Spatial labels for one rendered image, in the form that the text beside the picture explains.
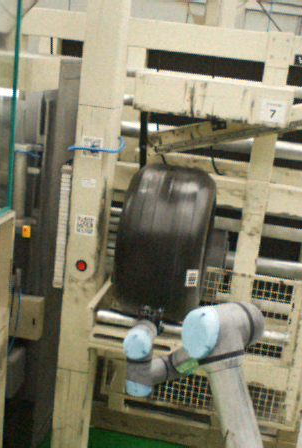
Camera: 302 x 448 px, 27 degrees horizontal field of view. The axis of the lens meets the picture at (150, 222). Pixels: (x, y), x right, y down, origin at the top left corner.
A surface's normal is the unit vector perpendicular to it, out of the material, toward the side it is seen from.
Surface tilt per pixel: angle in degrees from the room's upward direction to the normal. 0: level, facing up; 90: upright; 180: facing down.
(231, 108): 90
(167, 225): 61
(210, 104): 90
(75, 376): 90
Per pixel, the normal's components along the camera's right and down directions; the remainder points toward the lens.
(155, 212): -0.08, -0.37
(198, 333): -0.84, -0.07
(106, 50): -0.18, 0.24
